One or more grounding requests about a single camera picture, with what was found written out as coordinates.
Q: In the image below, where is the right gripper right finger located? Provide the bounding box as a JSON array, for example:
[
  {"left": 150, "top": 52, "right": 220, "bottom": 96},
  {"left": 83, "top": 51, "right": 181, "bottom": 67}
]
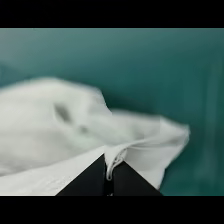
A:
[{"left": 112, "top": 160, "right": 164, "bottom": 197}]

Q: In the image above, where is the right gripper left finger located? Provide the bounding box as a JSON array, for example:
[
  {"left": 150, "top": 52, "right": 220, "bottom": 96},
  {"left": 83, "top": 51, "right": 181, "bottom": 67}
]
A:
[{"left": 55, "top": 153, "right": 107, "bottom": 197}]

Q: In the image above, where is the white shirt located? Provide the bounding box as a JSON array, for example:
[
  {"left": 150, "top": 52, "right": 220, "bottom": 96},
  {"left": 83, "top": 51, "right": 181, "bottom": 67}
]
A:
[{"left": 0, "top": 76, "right": 192, "bottom": 197}]

